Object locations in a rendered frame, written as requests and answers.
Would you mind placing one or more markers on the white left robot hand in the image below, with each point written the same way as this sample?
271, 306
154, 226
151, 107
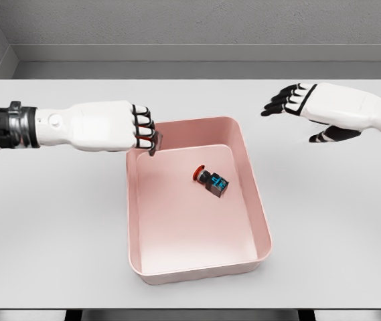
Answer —
103, 127

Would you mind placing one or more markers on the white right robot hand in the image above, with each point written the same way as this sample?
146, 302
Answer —
337, 103

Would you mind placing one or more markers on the pink rectangular plastic basket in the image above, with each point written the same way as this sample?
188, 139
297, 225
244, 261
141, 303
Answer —
190, 227

